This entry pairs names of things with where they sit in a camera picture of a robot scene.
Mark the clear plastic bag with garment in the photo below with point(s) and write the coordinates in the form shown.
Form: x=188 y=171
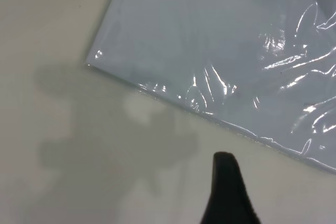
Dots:
x=183 y=37

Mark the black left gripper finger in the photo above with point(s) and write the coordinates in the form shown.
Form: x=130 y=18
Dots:
x=225 y=195

